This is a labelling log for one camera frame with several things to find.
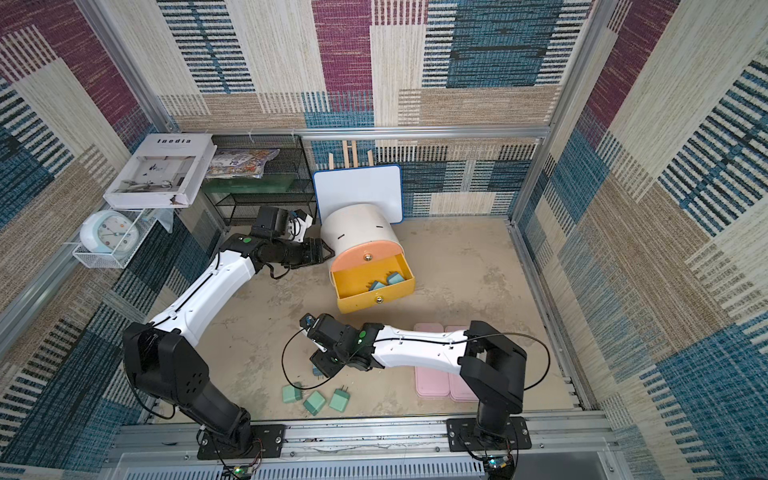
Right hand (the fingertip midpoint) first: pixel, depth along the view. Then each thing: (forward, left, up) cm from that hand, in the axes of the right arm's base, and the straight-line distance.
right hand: (321, 352), depth 79 cm
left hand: (+23, 0, +13) cm, 26 cm away
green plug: (-8, +8, -7) cm, 14 cm away
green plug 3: (-10, -5, -7) cm, 13 cm away
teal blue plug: (+21, -20, +3) cm, 29 cm away
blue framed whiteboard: (+53, -15, +11) cm, 57 cm away
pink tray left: (-6, -29, -7) cm, 30 cm away
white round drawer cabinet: (+35, -7, +11) cm, 37 cm away
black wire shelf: (+53, +16, +14) cm, 57 cm away
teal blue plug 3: (-2, +2, -7) cm, 8 cm away
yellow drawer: (+21, -6, 0) cm, 22 cm away
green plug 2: (-10, +2, -7) cm, 13 cm away
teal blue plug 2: (+18, -14, +4) cm, 23 cm away
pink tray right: (-8, -36, -8) cm, 37 cm away
